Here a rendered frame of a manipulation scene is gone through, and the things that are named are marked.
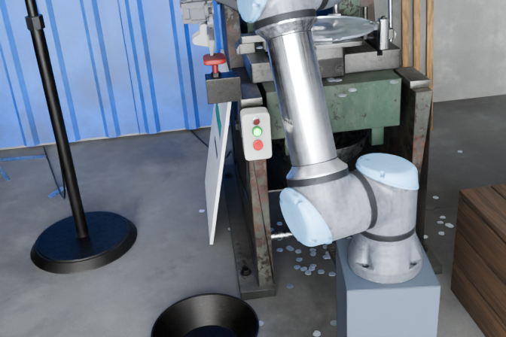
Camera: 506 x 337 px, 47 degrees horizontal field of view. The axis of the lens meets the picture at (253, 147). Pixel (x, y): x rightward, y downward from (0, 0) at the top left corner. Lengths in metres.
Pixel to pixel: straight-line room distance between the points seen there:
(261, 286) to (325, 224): 0.85
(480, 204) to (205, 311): 0.84
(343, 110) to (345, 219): 0.68
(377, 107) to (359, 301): 0.71
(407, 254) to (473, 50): 2.32
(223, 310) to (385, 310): 0.69
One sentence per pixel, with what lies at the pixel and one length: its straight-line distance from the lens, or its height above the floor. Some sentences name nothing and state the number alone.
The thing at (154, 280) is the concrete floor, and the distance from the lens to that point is 2.00.
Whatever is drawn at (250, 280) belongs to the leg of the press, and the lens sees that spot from 1.88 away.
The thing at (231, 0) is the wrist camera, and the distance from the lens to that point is 1.53.
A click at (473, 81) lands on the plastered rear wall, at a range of 3.45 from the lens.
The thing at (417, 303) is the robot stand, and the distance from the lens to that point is 1.21.
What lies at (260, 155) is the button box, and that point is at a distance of 1.57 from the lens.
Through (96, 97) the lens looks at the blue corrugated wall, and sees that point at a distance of 3.07.
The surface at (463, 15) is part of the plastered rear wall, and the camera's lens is 3.31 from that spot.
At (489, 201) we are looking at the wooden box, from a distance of 1.69.
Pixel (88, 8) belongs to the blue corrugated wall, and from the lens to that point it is 2.93.
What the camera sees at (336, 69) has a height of 0.67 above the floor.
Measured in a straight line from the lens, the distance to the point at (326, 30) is 1.67.
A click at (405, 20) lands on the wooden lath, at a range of 2.85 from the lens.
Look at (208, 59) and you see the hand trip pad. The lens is 1.56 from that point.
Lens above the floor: 1.17
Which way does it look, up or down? 24 degrees down
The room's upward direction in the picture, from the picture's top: 4 degrees counter-clockwise
